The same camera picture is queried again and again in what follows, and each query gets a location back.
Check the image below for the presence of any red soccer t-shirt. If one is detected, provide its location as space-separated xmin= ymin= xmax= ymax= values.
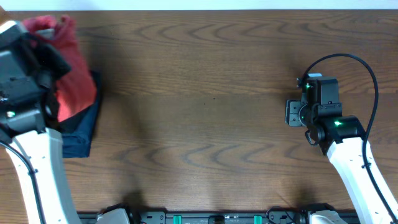
xmin=22 ymin=15 xmax=97 ymax=122

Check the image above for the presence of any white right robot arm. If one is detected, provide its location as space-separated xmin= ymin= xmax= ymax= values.
xmin=285 ymin=73 xmax=397 ymax=223

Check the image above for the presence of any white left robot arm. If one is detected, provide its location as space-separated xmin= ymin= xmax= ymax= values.
xmin=1 ymin=20 xmax=80 ymax=223

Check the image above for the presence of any black printed folded t-shirt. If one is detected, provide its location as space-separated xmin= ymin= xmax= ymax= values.
xmin=48 ymin=90 xmax=99 ymax=136

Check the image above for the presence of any navy folded t-shirt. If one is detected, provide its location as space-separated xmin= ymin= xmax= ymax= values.
xmin=60 ymin=71 xmax=102 ymax=158

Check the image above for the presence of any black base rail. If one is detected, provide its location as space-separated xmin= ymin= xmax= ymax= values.
xmin=77 ymin=203 xmax=361 ymax=224

